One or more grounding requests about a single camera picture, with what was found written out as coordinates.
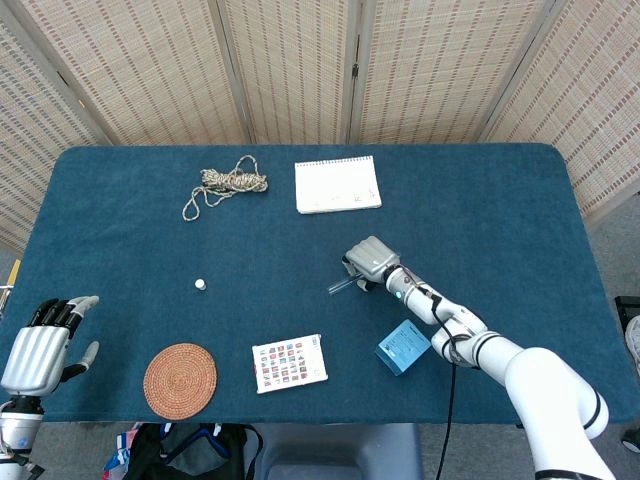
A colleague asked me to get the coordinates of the colourful printed bag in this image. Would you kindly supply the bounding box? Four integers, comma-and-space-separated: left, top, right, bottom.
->
103, 423, 144, 480

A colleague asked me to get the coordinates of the blue cardboard box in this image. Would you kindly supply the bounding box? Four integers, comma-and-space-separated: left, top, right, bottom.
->
374, 319, 433, 377

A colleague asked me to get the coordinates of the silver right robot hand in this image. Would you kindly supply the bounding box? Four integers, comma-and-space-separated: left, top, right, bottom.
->
342, 236, 401, 294

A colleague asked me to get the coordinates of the beige braided rope bundle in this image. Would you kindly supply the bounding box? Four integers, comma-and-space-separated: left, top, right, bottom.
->
181, 154, 270, 222

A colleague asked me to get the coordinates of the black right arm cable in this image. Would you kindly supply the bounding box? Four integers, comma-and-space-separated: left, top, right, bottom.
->
427, 292, 466, 480

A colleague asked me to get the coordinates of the black box on floor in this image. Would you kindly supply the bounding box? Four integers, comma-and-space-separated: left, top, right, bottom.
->
613, 295, 640, 326

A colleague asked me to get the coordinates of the bamboo folding screen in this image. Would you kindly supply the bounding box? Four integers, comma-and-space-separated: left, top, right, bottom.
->
0, 0, 640, 254

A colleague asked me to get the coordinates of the black backpack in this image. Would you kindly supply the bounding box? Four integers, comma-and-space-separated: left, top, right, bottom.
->
122, 422, 264, 480

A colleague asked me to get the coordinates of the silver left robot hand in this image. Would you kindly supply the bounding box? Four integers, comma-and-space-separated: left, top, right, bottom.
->
0, 294, 101, 400

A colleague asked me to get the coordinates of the white picture card box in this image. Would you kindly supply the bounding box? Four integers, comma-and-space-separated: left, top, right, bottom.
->
251, 333, 329, 395

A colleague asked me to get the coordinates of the round woven rattan coaster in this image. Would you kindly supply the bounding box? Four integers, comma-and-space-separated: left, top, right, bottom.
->
143, 342, 219, 420

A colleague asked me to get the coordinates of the dark blue table cloth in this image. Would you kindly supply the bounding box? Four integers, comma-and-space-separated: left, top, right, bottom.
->
0, 143, 639, 426

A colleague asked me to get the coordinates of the clear glass tube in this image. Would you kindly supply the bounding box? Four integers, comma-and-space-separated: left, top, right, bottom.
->
327, 272, 364, 297

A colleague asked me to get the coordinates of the white spiral notebook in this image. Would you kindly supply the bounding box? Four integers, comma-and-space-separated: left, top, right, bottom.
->
293, 154, 383, 215

